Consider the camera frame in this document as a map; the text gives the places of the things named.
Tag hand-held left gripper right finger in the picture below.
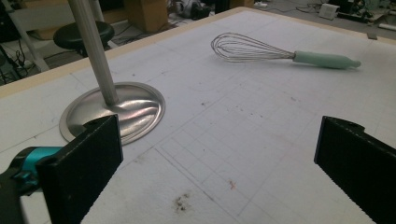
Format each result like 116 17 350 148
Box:
314 116 396 224

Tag black round stool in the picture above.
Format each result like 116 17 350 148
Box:
52 21 116 59

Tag grey and black machine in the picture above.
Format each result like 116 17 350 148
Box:
174 0 216 20

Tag metal stand with round base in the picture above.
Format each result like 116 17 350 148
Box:
59 0 166 147

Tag brown cardboard box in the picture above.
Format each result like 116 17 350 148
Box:
124 0 169 34

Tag whisk with mint green handle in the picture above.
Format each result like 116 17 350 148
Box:
210 32 362 70

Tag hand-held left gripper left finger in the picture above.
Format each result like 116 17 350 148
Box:
12 114 124 224

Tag white box device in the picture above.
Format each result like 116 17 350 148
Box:
318 3 340 21

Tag white tube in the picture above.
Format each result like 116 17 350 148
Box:
377 22 396 32

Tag desk with white legs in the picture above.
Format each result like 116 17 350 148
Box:
0 0 106 73

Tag black floor cables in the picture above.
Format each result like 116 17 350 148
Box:
0 43 35 85

